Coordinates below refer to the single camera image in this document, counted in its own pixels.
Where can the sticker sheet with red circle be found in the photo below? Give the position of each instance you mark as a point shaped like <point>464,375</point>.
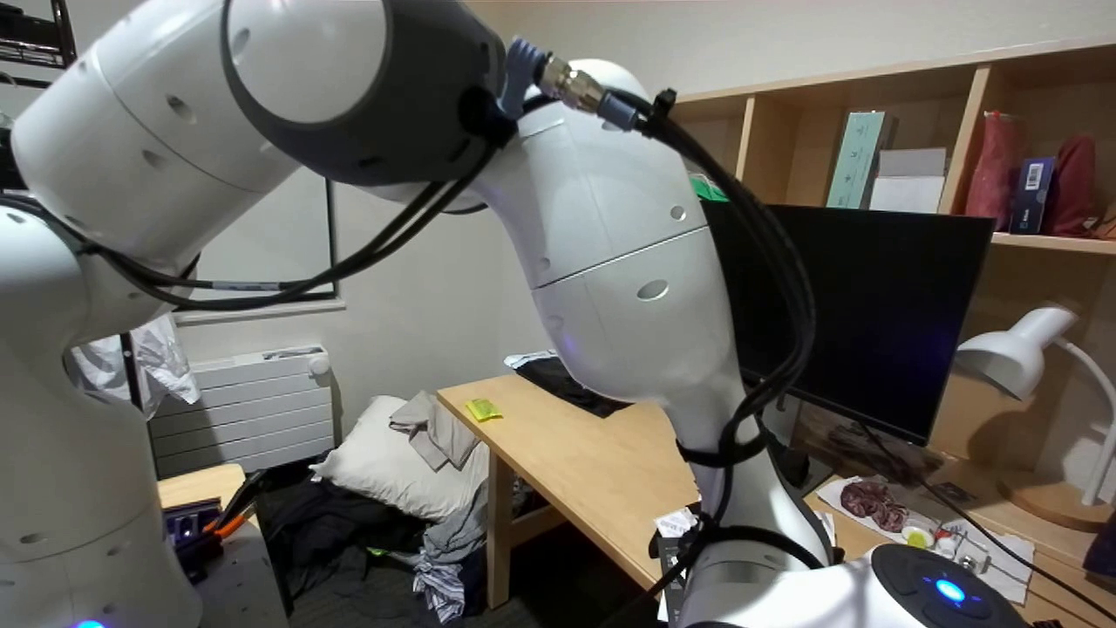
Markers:
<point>885,508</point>

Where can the white hanging cloth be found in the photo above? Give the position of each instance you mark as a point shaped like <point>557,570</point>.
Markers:
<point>157,362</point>

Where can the black framed whiteboard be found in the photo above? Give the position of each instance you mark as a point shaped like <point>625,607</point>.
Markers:
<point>279,239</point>

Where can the crumpled clothes pile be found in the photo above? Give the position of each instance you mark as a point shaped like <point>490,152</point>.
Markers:
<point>447,559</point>

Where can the dark red bag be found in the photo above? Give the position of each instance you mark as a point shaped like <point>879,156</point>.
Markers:
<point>1080,194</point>

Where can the white desk lamp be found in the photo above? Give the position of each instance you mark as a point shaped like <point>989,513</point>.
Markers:
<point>1025,353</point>

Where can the grey cloth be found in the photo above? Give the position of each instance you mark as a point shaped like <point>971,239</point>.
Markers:
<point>438,430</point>

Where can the dark blue small box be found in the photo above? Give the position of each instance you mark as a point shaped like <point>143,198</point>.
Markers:
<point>1033,198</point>

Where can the dark clothes heap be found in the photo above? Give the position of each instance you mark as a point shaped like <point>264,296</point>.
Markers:
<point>327,525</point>

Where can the black computer monitor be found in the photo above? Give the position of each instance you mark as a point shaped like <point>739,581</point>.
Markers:
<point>894,315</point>

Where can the white flat box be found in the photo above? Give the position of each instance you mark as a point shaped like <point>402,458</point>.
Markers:
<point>912,180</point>

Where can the light wooden desk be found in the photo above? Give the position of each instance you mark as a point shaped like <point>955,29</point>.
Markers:
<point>582,466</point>

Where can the small yellow round object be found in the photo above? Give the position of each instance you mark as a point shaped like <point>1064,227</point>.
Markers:
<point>919,538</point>

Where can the teal flat box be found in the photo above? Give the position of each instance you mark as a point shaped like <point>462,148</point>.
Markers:
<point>861,160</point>

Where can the green plastic object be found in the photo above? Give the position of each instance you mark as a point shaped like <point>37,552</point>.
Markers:
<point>707,191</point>

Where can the white pillow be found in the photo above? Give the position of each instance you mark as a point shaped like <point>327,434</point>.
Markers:
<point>379,466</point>

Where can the wooden shelf unit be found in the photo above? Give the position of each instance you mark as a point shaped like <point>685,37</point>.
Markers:
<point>919,99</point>

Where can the yellow sticky note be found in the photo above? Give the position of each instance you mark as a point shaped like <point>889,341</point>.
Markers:
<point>482,409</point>

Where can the small wooden side table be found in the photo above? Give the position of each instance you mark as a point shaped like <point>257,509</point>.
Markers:
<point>197,487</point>

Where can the red pouch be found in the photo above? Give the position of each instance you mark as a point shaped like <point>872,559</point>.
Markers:
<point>997,168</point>

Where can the white wall radiator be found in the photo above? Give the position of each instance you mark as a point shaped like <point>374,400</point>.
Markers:
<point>248,407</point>

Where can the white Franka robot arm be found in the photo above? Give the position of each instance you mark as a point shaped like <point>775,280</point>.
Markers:
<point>582,291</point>

